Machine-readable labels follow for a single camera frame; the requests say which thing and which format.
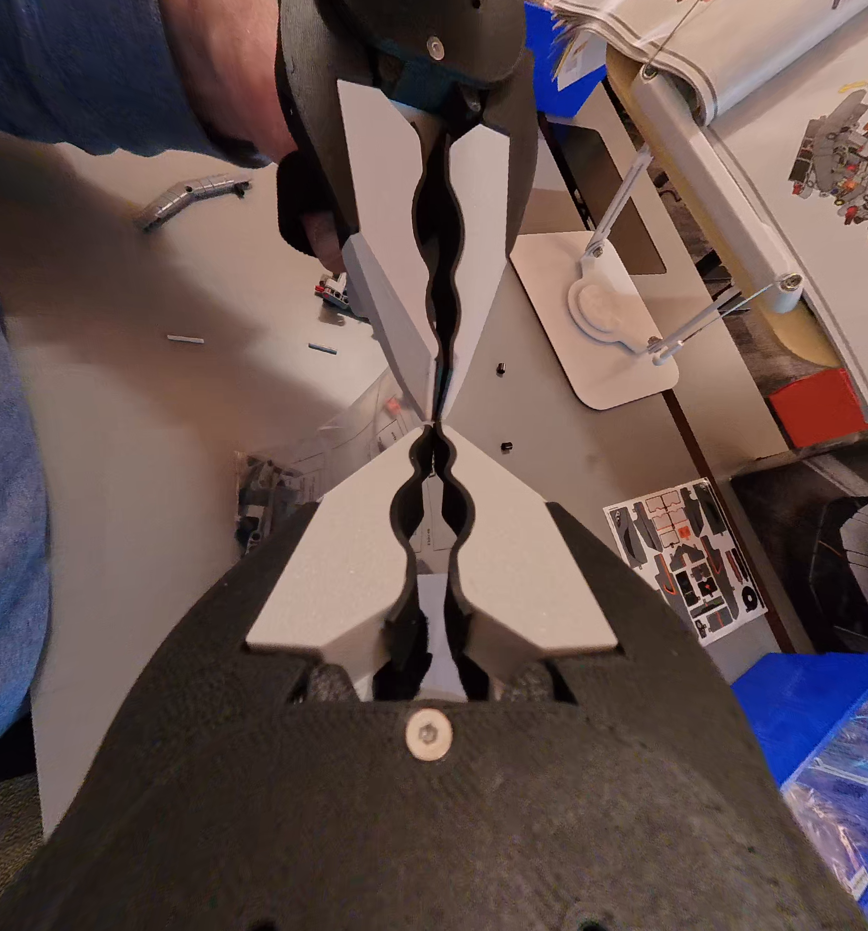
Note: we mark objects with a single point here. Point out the clear lego bags in bin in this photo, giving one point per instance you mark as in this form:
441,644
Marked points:
856,800

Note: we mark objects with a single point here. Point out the lego sticker sheet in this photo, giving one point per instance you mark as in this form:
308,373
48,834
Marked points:
685,560

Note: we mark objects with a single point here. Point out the small lego assembly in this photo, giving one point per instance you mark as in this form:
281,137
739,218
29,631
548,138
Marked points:
332,289

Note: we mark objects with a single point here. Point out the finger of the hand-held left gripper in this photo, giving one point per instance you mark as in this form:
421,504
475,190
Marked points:
485,203
379,189

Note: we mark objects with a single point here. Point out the clear plastic lego bag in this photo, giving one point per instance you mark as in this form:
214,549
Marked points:
347,444

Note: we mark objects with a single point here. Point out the black lego set box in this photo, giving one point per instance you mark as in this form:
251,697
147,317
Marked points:
827,553

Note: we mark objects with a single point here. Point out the blue plastic bin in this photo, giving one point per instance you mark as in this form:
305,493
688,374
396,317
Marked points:
776,713
543,91

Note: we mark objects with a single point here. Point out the person's left hand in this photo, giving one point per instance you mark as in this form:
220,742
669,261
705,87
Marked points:
230,65

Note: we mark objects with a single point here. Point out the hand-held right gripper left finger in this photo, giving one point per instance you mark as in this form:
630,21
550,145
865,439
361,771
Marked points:
332,582

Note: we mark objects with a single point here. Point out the blue lego axle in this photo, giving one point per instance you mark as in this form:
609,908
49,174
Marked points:
323,349

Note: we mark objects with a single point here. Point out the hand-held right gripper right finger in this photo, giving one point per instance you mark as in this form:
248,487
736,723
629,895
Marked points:
528,582

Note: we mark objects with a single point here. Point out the white book stand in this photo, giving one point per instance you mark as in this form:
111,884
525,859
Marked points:
608,349

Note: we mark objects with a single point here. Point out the person's left forearm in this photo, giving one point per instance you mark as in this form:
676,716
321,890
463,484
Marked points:
77,65

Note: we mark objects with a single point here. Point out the white lego bar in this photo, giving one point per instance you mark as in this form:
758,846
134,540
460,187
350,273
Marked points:
186,339

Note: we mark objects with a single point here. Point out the red box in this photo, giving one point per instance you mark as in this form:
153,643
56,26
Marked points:
819,407

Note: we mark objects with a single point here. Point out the lego instruction booklet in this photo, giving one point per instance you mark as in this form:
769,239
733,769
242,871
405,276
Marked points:
841,276

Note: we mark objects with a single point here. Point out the grey curved lego piece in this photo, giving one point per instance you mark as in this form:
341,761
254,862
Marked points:
187,198

